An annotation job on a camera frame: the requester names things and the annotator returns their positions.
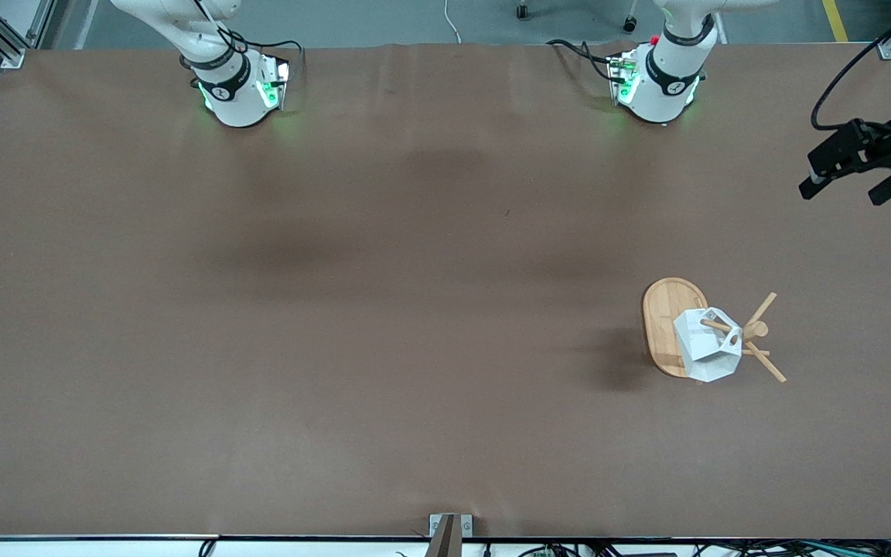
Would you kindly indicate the white faceted cup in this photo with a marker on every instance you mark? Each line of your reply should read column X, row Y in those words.
column 704, row 356

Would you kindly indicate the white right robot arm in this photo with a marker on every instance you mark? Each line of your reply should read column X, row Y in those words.
column 237, row 100

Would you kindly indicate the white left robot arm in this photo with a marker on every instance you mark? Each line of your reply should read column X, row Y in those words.
column 666, row 77

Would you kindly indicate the wooden cup rack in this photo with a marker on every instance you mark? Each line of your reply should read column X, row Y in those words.
column 662, row 325

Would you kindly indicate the yellow floor tape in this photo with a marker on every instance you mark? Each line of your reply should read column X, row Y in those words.
column 834, row 19

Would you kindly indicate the black caster wheel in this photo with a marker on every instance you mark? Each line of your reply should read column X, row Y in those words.
column 523, row 11
column 630, row 24

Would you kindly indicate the brown paper table cover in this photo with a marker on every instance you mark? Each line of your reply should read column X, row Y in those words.
column 445, row 232

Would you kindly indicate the grey metal mounting bracket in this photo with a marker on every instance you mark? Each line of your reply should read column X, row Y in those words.
column 436, row 526

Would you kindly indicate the brown camera mount post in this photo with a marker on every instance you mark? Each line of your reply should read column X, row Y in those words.
column 444, row 541

